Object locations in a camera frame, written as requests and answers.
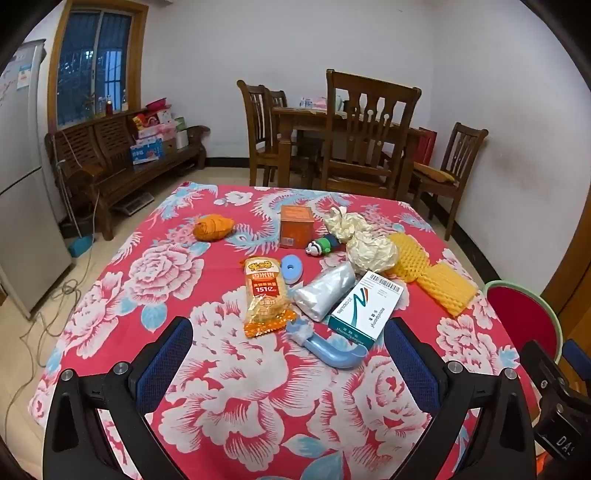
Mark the clear plastic bag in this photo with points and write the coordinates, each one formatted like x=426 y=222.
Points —
x=323 y=290

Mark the wooden bench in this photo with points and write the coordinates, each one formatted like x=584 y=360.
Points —
x=111 y=157

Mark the cream foam net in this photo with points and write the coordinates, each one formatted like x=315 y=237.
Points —
x=346 y=226
x=371 y=254

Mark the grey refrigerator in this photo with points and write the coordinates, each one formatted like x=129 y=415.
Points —
x=27 y=184

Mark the yellow seat cushion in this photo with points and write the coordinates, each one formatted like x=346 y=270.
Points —
x=434 y=174

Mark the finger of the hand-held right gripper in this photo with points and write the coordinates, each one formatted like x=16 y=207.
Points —
x=579 y=362
x=545 y=374

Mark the wooden dining chair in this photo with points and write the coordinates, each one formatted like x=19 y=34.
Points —
x=461 y=147
x=277 y=98
x=364 y=120
x=258 y=124

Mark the floor scale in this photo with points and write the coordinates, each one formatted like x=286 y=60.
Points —
x=134 y=203

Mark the yellow foam net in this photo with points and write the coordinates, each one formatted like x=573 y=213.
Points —
x=448 y=288
x=408 y=256

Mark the orange snack packet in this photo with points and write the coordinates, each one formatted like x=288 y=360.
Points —
x=265 y=300

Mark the white medicine box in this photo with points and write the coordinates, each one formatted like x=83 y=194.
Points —
x=369 y=314

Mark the pile of cartons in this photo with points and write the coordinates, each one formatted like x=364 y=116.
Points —
x=150 y=138

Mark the orange cardboard box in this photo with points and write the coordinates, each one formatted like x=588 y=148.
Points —
x=297 y=230

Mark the wooden dining table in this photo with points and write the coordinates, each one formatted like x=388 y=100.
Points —
x=304 y=120

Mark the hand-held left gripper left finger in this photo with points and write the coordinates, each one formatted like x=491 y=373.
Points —
x=166 y=360

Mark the pink tissue packet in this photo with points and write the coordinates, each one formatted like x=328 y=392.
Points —
x=319 y=103

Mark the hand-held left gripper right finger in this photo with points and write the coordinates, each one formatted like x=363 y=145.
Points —
x=411 y=364

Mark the red paper bag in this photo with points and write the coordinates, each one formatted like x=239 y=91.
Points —
x=427 y=145

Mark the red floral tablecloth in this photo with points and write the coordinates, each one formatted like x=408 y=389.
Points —
x=231 y=415

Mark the green and white toy figure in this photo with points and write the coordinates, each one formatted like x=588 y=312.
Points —
x=323 y=243

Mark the orange bag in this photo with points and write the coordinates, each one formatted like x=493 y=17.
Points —
x=212 y=228

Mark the red bucket with green rim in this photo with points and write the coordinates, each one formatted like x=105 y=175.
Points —
x=521 y=318

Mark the wooden framed window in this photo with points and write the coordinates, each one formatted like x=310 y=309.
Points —
x=92 y=60

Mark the blue plastic dustpan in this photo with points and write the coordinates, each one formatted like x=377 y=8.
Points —
x=81 y=244

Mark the blue plastic scoop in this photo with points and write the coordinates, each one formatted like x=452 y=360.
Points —
x=337 y=355

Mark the wooden door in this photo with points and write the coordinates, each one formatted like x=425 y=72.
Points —
x=568 y=258

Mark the blue round disc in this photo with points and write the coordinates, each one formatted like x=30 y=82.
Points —
x=292 y=277

